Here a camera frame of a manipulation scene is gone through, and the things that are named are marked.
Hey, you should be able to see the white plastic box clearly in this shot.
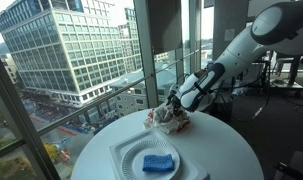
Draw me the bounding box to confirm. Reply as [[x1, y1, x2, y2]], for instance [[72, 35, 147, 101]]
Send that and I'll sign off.
[[109, 129, 210, 180]]

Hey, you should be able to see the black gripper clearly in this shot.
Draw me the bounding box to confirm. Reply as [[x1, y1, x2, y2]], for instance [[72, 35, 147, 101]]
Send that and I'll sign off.
[[167, 90, 183, 117]]

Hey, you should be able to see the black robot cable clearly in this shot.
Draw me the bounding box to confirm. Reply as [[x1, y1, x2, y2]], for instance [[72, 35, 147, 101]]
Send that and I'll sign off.
[[210, 49, 275, 123]]

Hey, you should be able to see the black tripod stand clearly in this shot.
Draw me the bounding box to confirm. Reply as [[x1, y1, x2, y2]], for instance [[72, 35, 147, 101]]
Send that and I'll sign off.
[[271, 53, 303, 96]]

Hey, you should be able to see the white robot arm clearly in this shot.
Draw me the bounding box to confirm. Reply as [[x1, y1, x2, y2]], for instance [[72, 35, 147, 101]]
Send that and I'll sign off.
[[168, 0, 303, 116]]

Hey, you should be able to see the white red plastic bag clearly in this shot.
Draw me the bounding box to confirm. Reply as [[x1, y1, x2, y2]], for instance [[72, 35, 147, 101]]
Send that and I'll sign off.
[[143, 103, 191, 134]]

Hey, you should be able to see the blue sponge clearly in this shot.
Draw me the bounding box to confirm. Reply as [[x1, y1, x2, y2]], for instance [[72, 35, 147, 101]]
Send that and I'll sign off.
[[142, 154, 174, 172]]

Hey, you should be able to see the white paper plate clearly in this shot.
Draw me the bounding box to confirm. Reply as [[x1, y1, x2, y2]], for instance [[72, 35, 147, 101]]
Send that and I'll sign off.
[[120, 140, 180, 180]]

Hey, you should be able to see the white grey cloth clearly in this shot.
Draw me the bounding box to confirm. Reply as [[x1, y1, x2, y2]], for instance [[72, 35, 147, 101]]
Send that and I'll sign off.
[[153, 105, 189, 123]]

